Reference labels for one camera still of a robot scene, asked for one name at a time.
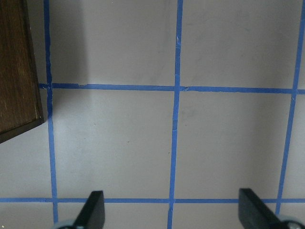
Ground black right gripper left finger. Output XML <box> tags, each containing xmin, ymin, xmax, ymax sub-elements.
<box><xmin>72</xmin><ymin>191</ymin><xmax>105</xmax><ymax>229</ymax></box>

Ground dark brown wooden cabinet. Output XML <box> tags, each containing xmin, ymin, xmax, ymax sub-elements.
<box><xmin>0</xmin><ymin>0</ymin><xmax>44</xmax><ymax>143</ymax></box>

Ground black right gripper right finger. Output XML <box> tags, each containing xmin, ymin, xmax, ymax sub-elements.
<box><xmin>238</xmin><ymin>188</ymin><xmax>289</xmax><ymax>229</ymax></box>

